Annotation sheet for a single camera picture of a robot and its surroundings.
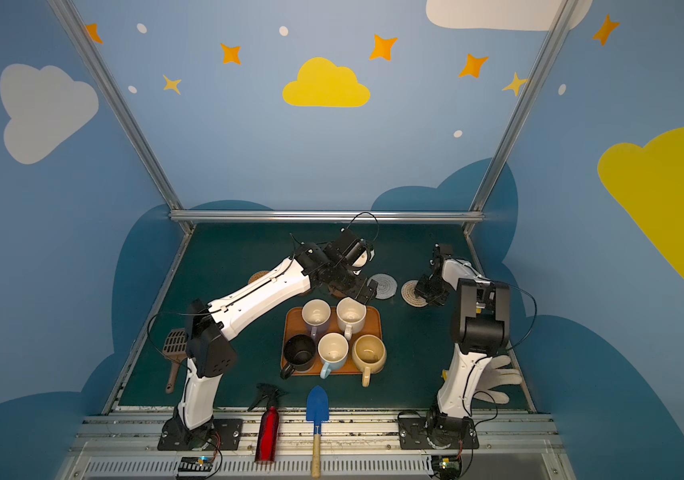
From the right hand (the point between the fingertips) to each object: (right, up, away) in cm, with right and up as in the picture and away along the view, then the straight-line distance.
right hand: (425, 294), depth 100 cm
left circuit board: (-65, -39, -27) cm, 81 cm away
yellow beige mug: (-20, -16, -12) cm, 29 cm away
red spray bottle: (-47, -29, -26) cm, 61 cm away
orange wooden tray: (-44, -9, -7) cm, 45 cm away
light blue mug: (-31, -15, -13) cm, 37 cm away
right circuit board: (-2, -40, -27) cm, 48 cm away
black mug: (-41, -16, -14) cm, 46 cm away
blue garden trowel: (-35, -28, -22) cm, 50 cm away
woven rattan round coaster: (-60, +6, +6) cm, 60 cm away
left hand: (-23, +6, -19) cm, 31 cm away
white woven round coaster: (-5, -1, +1) cm, 6 cm away
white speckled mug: (-26, -6, -5) cm, 27 cm away
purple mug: (-37, -6, -7) cm, 38 cm away
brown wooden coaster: (-30, +4, -28) cm, 41 cm away
